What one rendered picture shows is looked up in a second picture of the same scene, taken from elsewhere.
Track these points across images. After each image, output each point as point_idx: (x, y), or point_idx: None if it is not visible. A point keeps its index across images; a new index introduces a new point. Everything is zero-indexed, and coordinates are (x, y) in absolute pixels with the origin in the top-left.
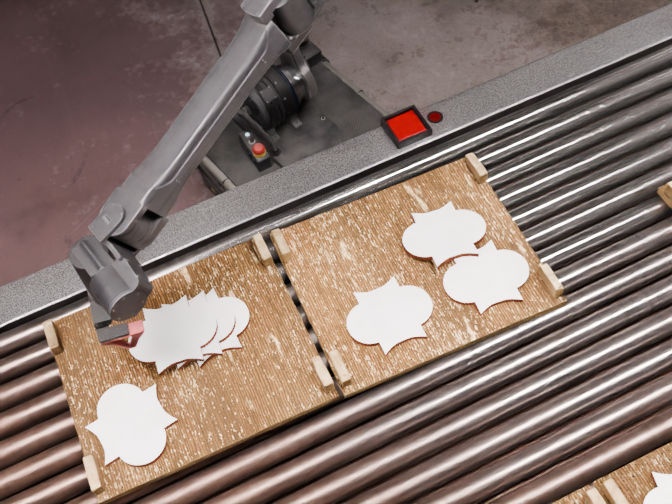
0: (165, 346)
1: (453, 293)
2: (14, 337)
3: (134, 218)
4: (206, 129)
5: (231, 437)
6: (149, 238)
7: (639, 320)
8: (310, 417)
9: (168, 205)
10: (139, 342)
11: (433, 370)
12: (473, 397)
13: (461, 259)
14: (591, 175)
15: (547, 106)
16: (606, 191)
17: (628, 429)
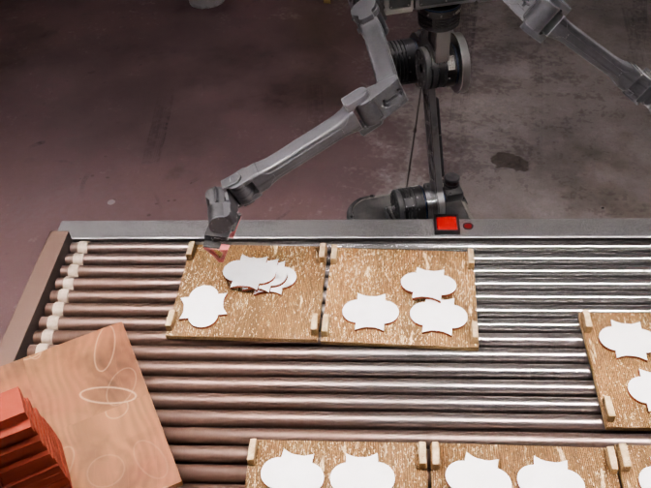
0: (241, 276)
1: (413, 316)
2: (173, 245)
3: (242, 183)
4: (298, 154)
5: (248, 334)
6: (248, 199)
7: None
8: None
9: (264, 186)
10: (230, 268)
11: (378, 350)
12: (392, 376)
13: (429, 300)
14: (542, 291)
15: (541, 245)
16: None
17: None
